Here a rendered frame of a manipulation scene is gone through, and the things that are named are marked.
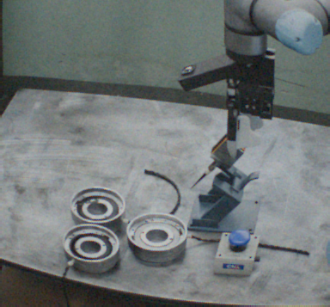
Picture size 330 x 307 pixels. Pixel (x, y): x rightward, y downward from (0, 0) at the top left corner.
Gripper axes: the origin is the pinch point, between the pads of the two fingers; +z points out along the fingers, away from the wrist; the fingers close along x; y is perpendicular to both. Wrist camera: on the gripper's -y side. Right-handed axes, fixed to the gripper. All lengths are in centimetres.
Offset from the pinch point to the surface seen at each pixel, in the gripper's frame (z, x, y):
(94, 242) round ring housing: 13.8, -14.8, -21.4
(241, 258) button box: 11.8, -16.3, 5.3
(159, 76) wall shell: 79, 150, -43
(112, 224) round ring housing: 13.2, -9.5, -19.1
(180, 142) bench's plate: 16.1, 21.6, -12.6
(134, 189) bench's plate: 16.1, 5.0, -18.3
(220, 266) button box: 14.0, -16.5, 1.7
